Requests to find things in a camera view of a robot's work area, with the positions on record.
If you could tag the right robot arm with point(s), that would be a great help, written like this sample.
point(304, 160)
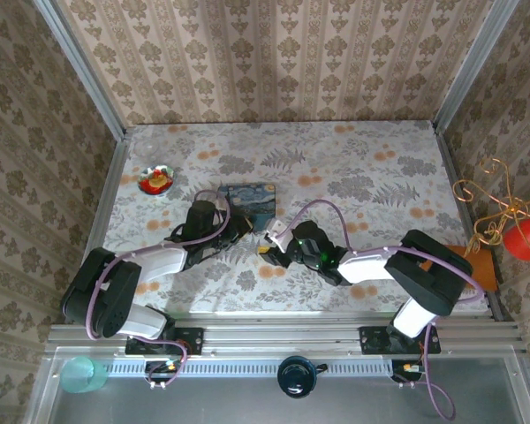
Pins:
point(366, 265)

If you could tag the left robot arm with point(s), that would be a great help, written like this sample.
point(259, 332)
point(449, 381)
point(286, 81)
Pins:
point(159, 260)

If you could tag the starry night print box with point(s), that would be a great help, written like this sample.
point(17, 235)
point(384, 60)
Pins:
point(252, 199)

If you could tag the yellow snack packet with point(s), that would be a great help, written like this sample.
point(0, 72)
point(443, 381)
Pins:
point(159, 179)

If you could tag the red snack packet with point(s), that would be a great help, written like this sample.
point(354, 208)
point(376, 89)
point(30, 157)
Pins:
point(152, 173)
point(151, 186)

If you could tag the small glass bowl with candy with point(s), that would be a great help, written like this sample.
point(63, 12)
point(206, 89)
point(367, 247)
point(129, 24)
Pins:
point(142, 176)

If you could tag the clear plastic cup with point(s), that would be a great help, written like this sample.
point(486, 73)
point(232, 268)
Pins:
point(146, 149)

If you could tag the dark blue mug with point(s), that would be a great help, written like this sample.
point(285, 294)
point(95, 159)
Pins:
point(297, 375)

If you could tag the orange mat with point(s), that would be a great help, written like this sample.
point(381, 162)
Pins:
point(483, 269)

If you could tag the teal plastic cup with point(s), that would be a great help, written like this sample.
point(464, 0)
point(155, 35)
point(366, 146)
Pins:
point(81, 375)

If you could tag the red perforated ball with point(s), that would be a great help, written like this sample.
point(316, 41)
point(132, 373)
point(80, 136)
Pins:
point(525, 240)

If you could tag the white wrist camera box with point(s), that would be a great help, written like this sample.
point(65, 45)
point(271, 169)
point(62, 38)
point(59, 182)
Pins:
point(274, 229)

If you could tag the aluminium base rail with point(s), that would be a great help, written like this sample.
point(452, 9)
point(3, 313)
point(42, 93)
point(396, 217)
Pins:
point(269, 338)

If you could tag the aluminium table edge rail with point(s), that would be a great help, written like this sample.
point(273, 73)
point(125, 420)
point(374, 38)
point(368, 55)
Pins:
point(110, 194)

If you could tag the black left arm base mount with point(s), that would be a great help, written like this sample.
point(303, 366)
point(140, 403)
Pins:
point(190, 341)

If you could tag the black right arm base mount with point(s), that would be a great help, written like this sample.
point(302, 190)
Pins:
point(373, 341)

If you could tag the aluminium frame post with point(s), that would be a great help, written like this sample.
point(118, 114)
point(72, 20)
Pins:
point(81, 66)
point(472, 62)

